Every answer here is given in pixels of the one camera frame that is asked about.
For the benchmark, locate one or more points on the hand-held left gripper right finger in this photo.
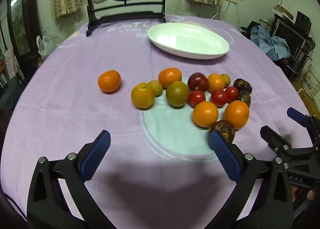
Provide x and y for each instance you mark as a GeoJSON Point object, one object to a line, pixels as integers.
{"type": "Point", "coordinates": [225, 153]}

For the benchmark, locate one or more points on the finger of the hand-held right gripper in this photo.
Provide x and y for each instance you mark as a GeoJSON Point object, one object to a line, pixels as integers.
{"type": "Point", "coordinates": [271, 136]}
{"type": "Point", "coordinates": [296, 116]}

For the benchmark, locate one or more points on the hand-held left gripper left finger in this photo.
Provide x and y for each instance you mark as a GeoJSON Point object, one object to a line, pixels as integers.
{"type": "Point", "coordinates": [96, 153]}

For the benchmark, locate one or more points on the dark wrinkled passion fruit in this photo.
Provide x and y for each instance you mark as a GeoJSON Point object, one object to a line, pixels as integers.
{"type": "Point", "coordinates": [245, 97]}
{"type": "Point", "coordinates": [242, 85]}
{"type": "Point", "coordinates": [225, 128]}

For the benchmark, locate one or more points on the red cherry tomato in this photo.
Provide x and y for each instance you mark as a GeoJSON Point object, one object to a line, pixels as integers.
{"type": "Point", "coordinates": [219, 97]}
{"type": "Point", "coordinates": [196, 98]}
{"type": "Point", "coordinates": [232, 93]}

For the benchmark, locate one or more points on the small orange tangerine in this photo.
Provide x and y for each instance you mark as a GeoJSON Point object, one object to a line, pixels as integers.
{"type": "Point", "coordinates": [216, 82]}

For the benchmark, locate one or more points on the small yellow citrus fruit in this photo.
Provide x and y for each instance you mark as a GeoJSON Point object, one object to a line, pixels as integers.
{"type": "Point", "coordinates": [157, 87]}
{"type": "Point", "coordinates": [226, 79]}

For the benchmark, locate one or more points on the yellow orange tangerine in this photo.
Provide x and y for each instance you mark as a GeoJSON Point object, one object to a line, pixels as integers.
{"type": "Point", "coordinates": [142, 95]}

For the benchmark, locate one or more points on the dark red plum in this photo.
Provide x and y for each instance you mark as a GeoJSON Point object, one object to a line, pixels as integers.
{"type": "Point", "coordinates": [198, 82]}

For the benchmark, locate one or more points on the green yellow tangerine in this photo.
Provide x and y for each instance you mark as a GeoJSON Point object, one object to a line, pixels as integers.
{"type": "Point", "coordinates": [177, 93]}

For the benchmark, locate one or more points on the white oval plate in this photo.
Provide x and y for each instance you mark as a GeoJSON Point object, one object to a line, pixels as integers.
{"type": "Point", "coordinates": [175, 38]}

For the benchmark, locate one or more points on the person's right hand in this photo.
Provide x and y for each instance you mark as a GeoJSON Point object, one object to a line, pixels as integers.
{"type": "Point", "coordinates": [311, 194]}

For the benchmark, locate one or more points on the white plastic bucket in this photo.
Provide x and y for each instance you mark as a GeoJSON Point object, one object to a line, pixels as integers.
{"type": "Point", "coordinates": [311, 81]}

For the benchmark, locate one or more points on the blue crumpled cloth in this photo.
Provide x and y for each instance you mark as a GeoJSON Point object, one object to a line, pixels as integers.
{"type": "Point", "coordinates": [272, 43]}

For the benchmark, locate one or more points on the black monitor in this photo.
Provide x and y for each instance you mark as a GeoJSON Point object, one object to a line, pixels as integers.
{"type": "Point", "coordinates": [290, 36]}

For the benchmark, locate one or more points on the black speaker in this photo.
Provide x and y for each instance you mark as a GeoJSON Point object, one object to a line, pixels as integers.
{"type": "Point", "coordinates": [303, 21]}

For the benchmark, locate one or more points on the black chair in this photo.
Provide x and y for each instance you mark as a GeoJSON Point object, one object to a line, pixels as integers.
{"type": "Point", "coordinates": [250, 28]}

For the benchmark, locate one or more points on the flat open cardboard box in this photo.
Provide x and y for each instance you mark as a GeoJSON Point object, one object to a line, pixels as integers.
{"type": "Point", "coordinates": [283, 11]}

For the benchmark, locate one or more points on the white plastic bag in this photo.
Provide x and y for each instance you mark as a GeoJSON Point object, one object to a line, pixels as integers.
{"type": "Point", "coordinates": [44, 47]}

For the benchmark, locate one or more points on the white pink hanging cloth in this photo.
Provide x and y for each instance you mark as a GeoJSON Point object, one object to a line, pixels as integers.
{"type": "Point", "coordinates": [10, 65]}

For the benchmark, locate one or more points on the black framed round painted screen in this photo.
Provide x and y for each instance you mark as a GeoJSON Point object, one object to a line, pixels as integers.
{"type": "Point", "coordinates": [125, 15]}

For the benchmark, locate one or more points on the dark wooden cabinet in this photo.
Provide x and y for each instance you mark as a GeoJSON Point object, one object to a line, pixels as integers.
{"type": "Point", "coordinates": [17, 23]}

